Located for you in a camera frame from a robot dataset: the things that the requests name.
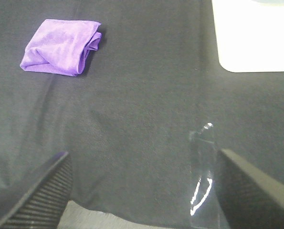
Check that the white plastic bin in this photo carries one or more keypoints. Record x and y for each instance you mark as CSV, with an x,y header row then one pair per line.
x,y
250,35

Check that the black fabric table cover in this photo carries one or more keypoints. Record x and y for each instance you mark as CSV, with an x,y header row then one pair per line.
x,y
126,120

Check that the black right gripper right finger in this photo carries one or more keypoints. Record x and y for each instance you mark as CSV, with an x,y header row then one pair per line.
x,y
249,198

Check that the clear tape strip right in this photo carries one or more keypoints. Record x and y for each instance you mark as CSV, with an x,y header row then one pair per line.
x,y
205,212

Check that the purple microfiber towel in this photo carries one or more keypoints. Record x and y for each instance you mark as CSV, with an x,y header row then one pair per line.
x,y
61,47

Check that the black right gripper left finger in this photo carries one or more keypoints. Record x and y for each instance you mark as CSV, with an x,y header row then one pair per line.
x,y
38,200

